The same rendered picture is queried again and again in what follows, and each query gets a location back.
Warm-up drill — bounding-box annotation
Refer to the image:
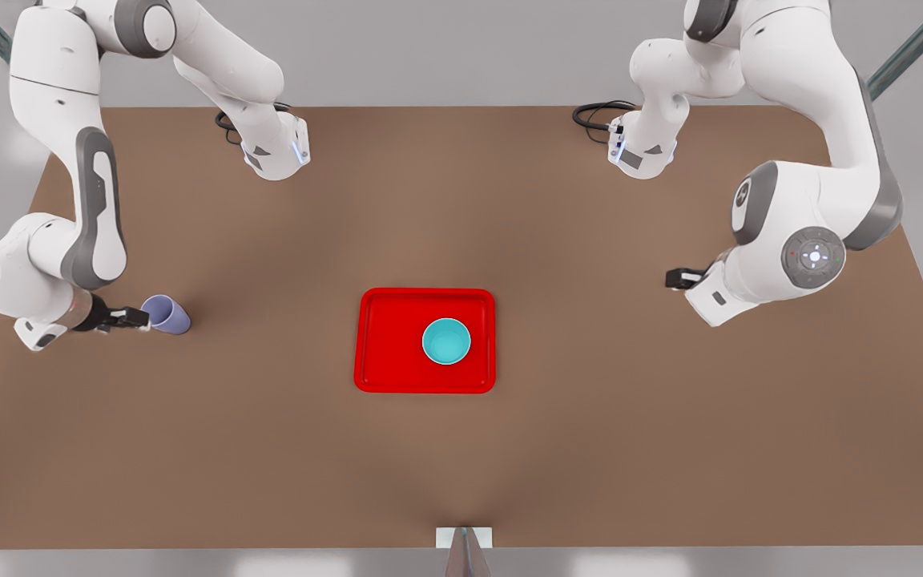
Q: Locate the lavender cup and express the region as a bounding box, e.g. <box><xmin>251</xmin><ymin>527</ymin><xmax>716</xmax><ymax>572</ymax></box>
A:
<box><xmin>141</xmin><ymin>294</ymin><xmax>191</xmax><ymax>336</ymax></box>

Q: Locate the teal bowl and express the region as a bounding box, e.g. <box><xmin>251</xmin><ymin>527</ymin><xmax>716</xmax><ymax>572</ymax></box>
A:
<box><xmin>421</xmin><ymin>317</ymin><xmax>472</xmax><ymax>366</ymax></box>

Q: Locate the silver frame post with foot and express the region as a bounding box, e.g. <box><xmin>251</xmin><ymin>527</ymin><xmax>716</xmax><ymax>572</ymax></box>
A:
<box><xmin>436</xmin><ymin>526</ymin><xmax>493</xmax><ymax>577</ymax></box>

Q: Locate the black cable loop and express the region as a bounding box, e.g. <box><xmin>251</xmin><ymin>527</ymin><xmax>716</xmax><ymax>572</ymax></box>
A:
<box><xmin>215</xmin><ymin>102</ymin><xmax>294</xmax><ymax>147</ymax></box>
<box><xmin>572</xmin><ymin>100</ymin><xmax>640</xmax><ymax>146</ymax></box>

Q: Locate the red tray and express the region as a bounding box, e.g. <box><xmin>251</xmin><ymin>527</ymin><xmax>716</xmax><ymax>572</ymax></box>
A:
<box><xmin>353</xmin><ymin>287</ymin><xmax>497</xmax><ymax>395</ymax></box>

